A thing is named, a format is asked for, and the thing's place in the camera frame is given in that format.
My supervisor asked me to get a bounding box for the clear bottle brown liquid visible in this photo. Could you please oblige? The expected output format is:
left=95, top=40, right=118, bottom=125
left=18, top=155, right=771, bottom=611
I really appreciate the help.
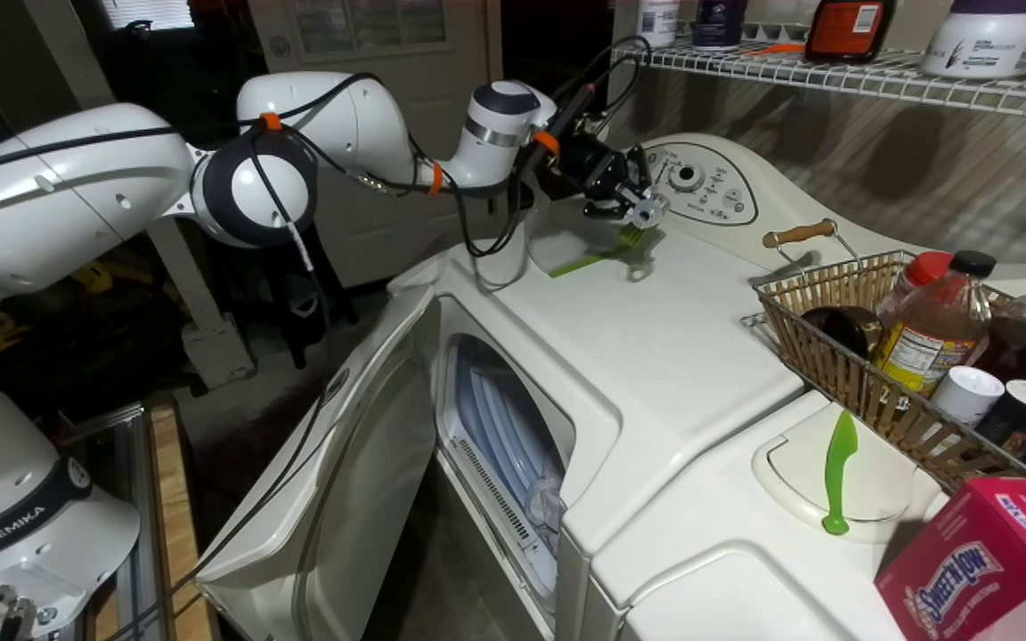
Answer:
left=803, top=0, right=898, bottom=69

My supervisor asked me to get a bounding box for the small white capped bottle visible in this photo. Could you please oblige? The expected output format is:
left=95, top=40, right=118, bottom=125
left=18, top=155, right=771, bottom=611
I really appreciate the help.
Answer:
left=922, top=358, right=1004, bottom=431

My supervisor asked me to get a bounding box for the white slanted post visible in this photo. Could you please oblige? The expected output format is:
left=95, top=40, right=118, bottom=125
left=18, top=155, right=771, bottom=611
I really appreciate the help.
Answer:
left=23, top=0, right=257, bottom=393

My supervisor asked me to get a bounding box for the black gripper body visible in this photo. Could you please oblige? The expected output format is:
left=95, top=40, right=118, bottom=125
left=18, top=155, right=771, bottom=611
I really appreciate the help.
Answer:
left=539, top=121, right=649, bottom=212

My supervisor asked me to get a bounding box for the pink cardboard box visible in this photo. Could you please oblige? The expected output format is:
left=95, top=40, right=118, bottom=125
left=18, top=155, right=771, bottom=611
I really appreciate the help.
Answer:
left=873, top=472, right=1026, bottom=641

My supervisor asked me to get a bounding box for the white wire shelf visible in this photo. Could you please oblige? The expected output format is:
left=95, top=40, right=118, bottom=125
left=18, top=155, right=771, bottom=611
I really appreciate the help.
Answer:
left=610, top=40, right=1026, bottom=129

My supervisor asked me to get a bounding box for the oval dryer control panel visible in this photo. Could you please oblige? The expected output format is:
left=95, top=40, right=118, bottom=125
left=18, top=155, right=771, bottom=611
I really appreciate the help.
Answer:
left=638, top=139, right=763, bottom=231

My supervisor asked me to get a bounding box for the wooden platform board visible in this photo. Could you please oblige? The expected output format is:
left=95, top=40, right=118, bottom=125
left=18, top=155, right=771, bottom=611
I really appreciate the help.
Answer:
left=138, top=389, right=226, bottom=641

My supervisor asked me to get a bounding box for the tall white bottle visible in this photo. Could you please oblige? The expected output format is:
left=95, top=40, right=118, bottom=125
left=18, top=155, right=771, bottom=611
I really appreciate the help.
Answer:
left=632, top=0, right=684, bottom=53

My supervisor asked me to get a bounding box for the green plastic scraper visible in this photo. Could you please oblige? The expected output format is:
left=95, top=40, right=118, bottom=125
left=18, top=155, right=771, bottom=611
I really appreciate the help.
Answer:
left=816, top=406, right=866, bottom=541

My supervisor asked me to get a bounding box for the aluminium frame rail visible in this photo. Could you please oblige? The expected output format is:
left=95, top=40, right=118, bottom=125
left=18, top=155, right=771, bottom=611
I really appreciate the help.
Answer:
left=59, top=398, right=167, bottom=641

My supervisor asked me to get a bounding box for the red capped bottle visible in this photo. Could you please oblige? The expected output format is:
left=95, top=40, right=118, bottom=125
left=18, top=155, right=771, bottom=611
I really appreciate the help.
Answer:
left=871, top=250, right=995, bottom=398

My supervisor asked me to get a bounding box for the white dryer door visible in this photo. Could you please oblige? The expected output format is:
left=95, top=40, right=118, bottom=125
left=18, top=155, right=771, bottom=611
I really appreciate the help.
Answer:
left=190, top=286, right=444, bottom=641

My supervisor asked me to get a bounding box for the wicker basket with bottles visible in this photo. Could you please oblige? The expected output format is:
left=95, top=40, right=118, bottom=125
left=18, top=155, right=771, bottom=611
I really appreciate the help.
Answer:
left=746, top=244, right=1026, bottom=497

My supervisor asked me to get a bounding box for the black bottle white cap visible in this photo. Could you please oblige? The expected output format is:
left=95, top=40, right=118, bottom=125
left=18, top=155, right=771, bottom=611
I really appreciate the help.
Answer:
left=973, top=375, right=1026, bottom=451

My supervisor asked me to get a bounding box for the white washing machine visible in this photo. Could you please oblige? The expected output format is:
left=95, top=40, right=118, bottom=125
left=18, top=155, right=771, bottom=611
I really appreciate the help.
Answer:
left=560, top=383, right=1026, bottom=641

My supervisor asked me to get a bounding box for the white dryer machine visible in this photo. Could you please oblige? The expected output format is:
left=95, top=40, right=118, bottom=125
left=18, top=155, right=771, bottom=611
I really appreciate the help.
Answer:
left=382, top=129, right=898, bottom=641

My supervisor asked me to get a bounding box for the dark cylindrical can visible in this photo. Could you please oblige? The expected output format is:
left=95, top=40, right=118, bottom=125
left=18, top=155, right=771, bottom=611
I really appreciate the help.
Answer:
left=691, top=0, right=752, bottom=51

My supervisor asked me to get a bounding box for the white jar dark lid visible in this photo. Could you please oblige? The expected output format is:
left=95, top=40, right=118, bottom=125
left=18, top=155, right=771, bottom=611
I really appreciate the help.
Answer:
left=921, top=0, right=1026, bottom=82

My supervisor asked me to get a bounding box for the dark bowl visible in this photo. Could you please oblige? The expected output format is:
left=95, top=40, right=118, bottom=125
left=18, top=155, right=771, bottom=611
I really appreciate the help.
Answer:
left=795, top=303, right=878, bottom=364

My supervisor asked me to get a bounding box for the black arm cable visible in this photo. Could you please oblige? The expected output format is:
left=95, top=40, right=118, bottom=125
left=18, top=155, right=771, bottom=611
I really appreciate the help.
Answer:
left=106, top=33, right=658, bottom=641

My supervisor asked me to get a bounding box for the lint filter strip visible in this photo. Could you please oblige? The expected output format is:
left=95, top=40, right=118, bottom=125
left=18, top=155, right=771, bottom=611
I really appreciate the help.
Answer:
left=545, top=244, right=614, bottom=280

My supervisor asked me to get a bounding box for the orange sponge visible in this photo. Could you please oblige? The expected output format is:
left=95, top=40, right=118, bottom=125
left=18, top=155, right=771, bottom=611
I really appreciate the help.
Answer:
left=738, top=33, right=810, bottom=59

